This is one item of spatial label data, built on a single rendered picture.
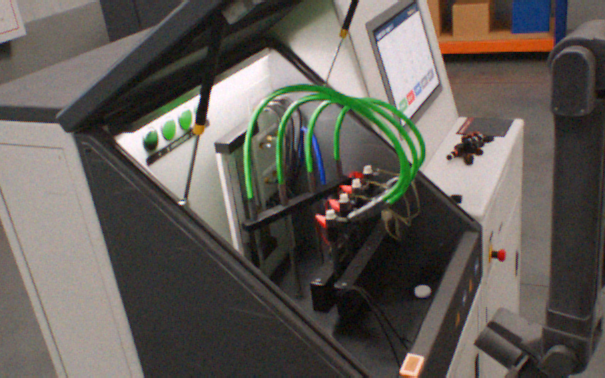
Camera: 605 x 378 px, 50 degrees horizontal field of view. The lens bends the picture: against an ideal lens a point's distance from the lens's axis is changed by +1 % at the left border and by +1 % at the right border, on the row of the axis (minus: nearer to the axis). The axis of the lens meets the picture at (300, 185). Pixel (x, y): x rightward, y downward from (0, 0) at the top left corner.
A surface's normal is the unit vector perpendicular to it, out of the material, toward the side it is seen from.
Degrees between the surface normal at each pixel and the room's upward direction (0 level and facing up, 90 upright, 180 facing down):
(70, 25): 90
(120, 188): 90
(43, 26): 90
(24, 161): 90
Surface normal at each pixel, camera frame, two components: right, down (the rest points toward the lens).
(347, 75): -0.43, 0.43
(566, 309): -0.65, 0.16
